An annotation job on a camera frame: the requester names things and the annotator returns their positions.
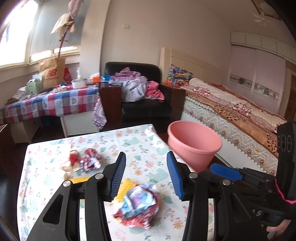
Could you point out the pink plastic bucket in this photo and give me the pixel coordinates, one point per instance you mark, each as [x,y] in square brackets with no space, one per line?
[196,153]

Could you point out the person's right hand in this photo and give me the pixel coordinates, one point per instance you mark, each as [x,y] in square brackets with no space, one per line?
[277,228]

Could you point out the red snack packet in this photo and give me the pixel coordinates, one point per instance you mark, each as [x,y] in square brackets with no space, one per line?
[74,160]

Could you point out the colourful paper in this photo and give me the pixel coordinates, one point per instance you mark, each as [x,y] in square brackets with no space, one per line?
[138,204]

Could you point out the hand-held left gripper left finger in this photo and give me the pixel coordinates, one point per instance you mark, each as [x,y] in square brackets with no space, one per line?
[116,178]

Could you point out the pink patterned cloth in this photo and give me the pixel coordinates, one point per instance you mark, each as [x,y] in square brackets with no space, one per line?
[153,91]

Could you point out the bed with patterned blanket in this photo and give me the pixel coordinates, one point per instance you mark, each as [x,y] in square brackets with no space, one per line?
[231,106]

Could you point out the checked tablecloth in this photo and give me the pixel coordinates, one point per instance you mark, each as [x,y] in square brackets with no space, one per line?
[57,102]

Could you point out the grey crumpled plastic bag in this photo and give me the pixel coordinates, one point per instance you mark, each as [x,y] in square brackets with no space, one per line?
[19,92]

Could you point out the brown paper bag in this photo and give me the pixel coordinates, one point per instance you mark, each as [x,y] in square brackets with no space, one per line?
[52,74]

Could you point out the white wardrobe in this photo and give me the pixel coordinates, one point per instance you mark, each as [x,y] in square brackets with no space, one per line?
[268,76]

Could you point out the yellow plastic piece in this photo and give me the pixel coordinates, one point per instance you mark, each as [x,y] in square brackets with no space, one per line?
[79,179]

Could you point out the lavender grey cloth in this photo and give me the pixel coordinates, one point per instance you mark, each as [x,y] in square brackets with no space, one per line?
[134,90]

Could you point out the orange tissue box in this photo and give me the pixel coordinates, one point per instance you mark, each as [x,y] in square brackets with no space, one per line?
[96,80]

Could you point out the purple plaid shirt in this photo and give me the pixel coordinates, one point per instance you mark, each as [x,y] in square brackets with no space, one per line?
[127,74]

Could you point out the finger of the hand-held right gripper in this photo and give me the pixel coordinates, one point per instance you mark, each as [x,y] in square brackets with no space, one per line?
[225,171]

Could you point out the black leather armchair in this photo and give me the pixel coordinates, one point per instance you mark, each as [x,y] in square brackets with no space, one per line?
[148,109]

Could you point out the red coat stand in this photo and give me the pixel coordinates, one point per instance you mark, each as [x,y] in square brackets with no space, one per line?
[60,46]

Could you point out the small green white box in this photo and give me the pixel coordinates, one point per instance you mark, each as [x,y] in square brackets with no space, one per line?
[63,88]

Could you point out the white basin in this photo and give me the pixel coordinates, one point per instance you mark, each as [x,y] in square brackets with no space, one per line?
[78,84]

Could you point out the white cabinet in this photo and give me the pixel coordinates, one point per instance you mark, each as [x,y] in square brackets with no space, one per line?
[78,122]

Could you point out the grey roller blind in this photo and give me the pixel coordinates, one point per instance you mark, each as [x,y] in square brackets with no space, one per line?
[46,30]

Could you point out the wall switch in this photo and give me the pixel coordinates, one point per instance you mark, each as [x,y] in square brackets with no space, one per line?
[126,26]

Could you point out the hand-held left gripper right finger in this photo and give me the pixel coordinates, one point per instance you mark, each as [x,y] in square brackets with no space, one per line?
[174,178]

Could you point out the purple patterned cloth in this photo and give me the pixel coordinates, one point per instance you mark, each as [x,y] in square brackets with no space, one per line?
[99,115]

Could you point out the white plastic bag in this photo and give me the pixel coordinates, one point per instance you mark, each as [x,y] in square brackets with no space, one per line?
[78,74]

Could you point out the cream headboard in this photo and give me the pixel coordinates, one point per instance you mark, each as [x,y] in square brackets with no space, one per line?
[203,69]

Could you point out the bay window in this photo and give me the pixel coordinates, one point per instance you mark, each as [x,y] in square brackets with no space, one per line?
[13,46]

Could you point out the red paper bag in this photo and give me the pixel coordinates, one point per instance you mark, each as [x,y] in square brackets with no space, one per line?
[67,76]

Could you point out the colourful patterned pillow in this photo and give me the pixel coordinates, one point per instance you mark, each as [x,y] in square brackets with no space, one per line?
[178,76]

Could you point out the red wrapper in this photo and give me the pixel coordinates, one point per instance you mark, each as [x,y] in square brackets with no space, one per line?
[91,161]

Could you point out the beige cloth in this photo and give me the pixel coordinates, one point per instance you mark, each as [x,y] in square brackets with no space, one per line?
[63,23]

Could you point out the white ceiling fan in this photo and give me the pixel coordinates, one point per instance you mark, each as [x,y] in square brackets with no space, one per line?
[263,14]

